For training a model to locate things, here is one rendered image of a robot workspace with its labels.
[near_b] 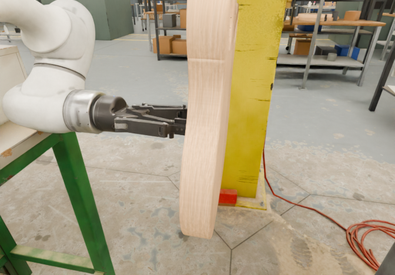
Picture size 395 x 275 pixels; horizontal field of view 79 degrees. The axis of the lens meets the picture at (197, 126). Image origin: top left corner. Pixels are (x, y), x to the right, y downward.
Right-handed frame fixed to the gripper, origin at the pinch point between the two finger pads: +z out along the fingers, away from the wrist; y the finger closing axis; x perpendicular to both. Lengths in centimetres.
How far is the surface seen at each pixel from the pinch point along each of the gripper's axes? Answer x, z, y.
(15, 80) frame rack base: 4, -51, -10
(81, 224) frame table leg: -48, -44, -17
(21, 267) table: -89, -86, -26
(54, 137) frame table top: -11.0, -40.8, -8.9
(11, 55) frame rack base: 10, -51, -10
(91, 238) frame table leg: -55, -41, -19
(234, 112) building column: -21, 6, -87
